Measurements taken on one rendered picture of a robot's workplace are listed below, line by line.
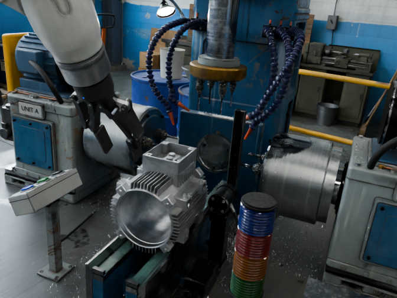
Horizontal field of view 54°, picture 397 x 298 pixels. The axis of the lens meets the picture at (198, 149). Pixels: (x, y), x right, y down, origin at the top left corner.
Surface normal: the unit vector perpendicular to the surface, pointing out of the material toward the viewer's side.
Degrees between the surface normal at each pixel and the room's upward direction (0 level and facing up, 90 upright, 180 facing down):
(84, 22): 98
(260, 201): 0
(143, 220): 36
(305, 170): 58
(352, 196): 89
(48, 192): 65
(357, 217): 89
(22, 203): 90
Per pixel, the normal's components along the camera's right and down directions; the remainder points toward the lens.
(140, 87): -0.59, 0.25
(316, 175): -0.31, -0.17
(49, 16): 0.07, 0.65
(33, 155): -0.40, 0.30
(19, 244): 0.07, -0.93
